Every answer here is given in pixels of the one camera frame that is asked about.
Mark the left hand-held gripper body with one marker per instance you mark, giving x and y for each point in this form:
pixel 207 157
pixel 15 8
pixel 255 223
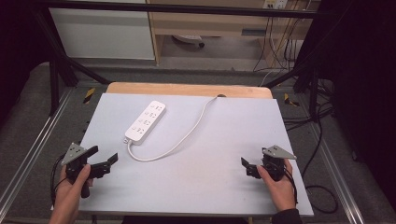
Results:
pixel 74 153

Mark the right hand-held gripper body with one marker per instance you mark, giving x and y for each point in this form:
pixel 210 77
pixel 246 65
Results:
pixel 274 161

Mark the person's right hand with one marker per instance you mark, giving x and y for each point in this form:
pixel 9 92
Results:
pixel 281 193

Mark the person's left hand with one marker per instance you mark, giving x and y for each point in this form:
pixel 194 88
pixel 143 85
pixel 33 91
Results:
pixel 71 194

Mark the yellow black striped tape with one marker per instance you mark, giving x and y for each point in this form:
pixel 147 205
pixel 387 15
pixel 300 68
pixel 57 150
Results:
pixel 89 95
pixel 290 100

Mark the white power strip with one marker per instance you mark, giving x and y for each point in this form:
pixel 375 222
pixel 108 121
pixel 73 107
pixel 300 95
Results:
pixel 145 122

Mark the black metal stand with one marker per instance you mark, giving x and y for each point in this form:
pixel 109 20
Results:
pixel 306 71
pixel 59 65

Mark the white cabinet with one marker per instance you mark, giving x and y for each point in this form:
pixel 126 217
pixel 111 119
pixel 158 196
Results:
pixel 102 34

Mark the white chair base with caster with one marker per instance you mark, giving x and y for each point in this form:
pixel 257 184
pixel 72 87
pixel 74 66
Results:
pixel 188 39

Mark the aluminium rail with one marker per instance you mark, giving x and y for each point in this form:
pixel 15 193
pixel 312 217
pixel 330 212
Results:
pixel 334 168
pixel 31 149

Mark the white wall socket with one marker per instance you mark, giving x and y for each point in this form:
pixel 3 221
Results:
pixel 275 3

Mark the black metal frame bar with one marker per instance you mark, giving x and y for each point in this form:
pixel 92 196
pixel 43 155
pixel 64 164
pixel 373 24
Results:
pixel 186 8

